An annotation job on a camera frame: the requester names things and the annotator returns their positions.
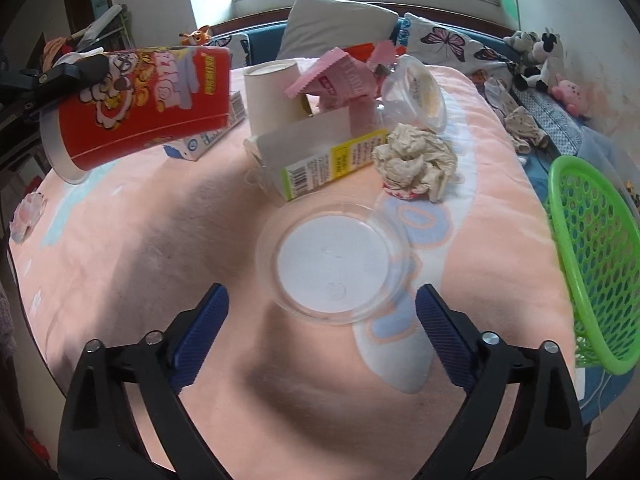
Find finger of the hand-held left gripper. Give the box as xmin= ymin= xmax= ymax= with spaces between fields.
xmin=30 ymin=54 xmax=124 ymax=111

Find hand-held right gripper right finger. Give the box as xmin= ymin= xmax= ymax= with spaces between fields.
xmin=416 ymin=283 xmax=587 ymax=480

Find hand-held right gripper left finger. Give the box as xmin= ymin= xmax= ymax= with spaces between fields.
xmin=57 ymin=282 xmax=231 ymax=480

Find red popcorn cup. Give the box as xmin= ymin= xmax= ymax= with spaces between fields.
xmin=40 ymin=45 xmax=233 ymax=185

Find clear round plastic lid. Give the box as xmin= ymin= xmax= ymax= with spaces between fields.
xmin=255 ymin=201 xmax=416 ymax=326

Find green plastic basket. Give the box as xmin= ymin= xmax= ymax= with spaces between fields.
xmin=544 ymin=155 xmax=640 ymax=376

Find orange snack packet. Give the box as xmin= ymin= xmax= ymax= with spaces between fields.
xmin=344 ymin=42 xmax=382 ymax=62

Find metal rack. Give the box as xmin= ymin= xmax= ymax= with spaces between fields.
xmin=75 ymin=4 xmax=133 ymax=53

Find pink printed blanket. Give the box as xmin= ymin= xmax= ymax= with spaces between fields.
xmin=7 ymin=62 xmax=576 ymax=480

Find small clear pink wrapper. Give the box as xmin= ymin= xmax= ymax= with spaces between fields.
xmin=10 ymin=192 xmax=48 ymax=246

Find orange fox plush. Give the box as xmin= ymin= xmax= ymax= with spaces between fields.
xmin=180 ymin=25 xmax=213 ymax=47

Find blue white carton box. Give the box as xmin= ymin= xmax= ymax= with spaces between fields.
xmin=162 ymin=90 xmax=247 ymax=162

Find white blue printed pillow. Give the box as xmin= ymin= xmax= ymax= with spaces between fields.
xmin=207 ymin=32 xmax=251 ymax=68

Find crumpled beige tissue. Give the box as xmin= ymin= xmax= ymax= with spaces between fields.
xmin=372 ymin=124 xmax=460 ymax=203

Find white paper cup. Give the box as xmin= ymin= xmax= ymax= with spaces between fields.
xmin=243 ymin=59 xmax=313 ymax=138

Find yellow green carton box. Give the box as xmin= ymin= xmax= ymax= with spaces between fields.
xmin=244 ymin=109 xmax=391 ymax=203

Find beige crumpled clothes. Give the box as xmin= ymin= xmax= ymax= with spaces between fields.
xmin=482 ymin=77 xmax=551 ymax=153

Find black white patterned cloth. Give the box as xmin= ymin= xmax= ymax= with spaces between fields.
xmin=515 ymin=85 xmax=586 ymax=151

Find clear plastic cup with lid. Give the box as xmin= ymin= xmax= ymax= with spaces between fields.
xmin=375 ymin=54 xmax=449 ymax=133

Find grey pillow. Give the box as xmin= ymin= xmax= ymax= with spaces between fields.
xmin=274 ymin=0 xmax=401 ymax=61

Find pink snack wrapper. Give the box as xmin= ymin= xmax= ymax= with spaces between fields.
xmin=284 ymin=47 xmax=396 ymax=121

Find pink round plush toy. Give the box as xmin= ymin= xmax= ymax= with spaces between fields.
xmin=550 ymin=74 xmax=593 ymax=118

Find butterfly print pillow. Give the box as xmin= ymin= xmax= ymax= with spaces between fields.
xmin=397 ymin=12 xmax=516 ymax=78

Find black white cow plush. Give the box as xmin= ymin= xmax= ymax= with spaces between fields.
xmin=515 ymin=27 xmax=566 ymax=93

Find grey plush toy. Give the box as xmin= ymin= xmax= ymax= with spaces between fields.
xmin=504 ymin=30 xmax=541 ymax=56

